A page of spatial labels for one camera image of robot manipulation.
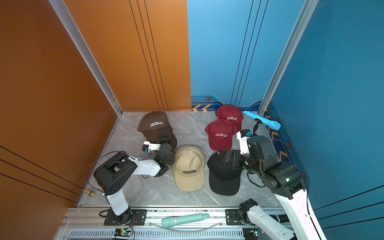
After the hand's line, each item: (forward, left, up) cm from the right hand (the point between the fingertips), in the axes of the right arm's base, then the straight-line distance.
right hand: (228, 154), depth 62 cm
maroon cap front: (+28, -1, -21) cm, 35 cm away
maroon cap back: (+48, -12, -23) cm, 55 cm away
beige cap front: (+4, +18, -20) cm, 27 cm away
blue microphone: (+22, -28, -6) cm, 36 cm away
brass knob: (-8, +71, -29) cm, 77 cm away
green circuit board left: (-25, +49, -31) cm, 63 cm away
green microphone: (-21, +27, -27) cm, 43 cm away
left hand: (+22, +33, -11) cm, 42 cm away
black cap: (-1, -1, -29) cm, 29 cm away
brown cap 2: (+22, +41, -12) cm, 48 cm away
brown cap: (+32, +41, -10) cm, 53 cm away
